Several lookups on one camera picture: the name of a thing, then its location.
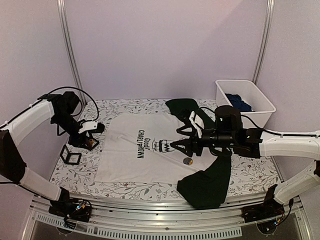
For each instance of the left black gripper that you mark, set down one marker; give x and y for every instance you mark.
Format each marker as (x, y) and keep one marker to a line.
(77, 141)

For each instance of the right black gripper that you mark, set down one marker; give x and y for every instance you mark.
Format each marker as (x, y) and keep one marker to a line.
(198, 145)

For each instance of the yellow round brooch brown flowers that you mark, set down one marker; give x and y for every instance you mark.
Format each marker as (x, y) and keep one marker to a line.
(91, 142)

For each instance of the white green raglan t-shirt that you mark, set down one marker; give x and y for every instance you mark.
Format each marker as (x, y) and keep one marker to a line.
(137, 147)

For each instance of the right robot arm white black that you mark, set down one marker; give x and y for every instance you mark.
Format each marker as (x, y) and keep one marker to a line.
(256, 142)

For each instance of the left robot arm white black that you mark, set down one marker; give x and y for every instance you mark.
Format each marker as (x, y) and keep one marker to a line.
(59, 110)

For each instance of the black display box far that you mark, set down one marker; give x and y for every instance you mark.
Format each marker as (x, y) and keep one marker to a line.
(87, 147)

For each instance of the black display box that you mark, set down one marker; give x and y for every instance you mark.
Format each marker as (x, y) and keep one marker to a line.
(87, 147)
(68, 157)

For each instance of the black display box near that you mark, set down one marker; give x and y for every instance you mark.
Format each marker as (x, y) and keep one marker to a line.
(68, 157)

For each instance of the dark blue cloth in bin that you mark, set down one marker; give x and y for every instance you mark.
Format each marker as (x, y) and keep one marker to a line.
(237, 102)

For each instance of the white plastic bin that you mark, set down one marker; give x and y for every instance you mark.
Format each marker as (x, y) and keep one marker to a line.
(244, 95)

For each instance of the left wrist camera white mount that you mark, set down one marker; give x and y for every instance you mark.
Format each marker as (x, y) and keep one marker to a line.
(93, 127)

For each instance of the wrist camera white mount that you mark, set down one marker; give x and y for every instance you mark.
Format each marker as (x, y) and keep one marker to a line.
(93, 127)
(191, 118)

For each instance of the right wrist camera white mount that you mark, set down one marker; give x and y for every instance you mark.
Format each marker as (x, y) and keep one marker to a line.
(191, 118)

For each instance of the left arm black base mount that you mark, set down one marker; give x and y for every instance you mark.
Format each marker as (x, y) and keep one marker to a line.
(73, 209)

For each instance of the aluminium front rail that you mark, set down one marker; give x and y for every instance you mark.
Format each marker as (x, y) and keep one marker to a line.
(124, 219)

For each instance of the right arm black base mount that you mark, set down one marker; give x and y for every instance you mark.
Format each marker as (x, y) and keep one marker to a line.
(267, 209)

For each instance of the left aluminium frame post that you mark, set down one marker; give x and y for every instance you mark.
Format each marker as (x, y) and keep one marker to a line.
(68, 42)

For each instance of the aluminium frame post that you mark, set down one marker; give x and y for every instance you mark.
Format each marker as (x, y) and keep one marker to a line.
(264, 40)
(68, 42)

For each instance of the right aluminium frame post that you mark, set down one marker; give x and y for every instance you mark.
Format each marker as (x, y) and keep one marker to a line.
(264, 40)

